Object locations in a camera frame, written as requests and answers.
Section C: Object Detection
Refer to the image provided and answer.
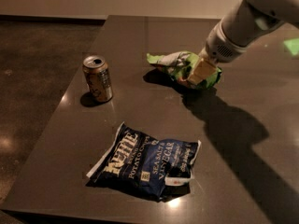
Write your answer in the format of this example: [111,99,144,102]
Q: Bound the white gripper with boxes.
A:
[186,20,248,86]

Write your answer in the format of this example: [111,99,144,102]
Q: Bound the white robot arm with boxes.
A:
[187,0,299,86]

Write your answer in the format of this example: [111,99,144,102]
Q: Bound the green rice chip bag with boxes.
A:
[147,50,222,90]

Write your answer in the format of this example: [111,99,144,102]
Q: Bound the blue Kettle chip bag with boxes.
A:
[87,124,201,200]

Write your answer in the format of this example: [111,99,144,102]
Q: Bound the gold soda can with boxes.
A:
[82,55,113,103]

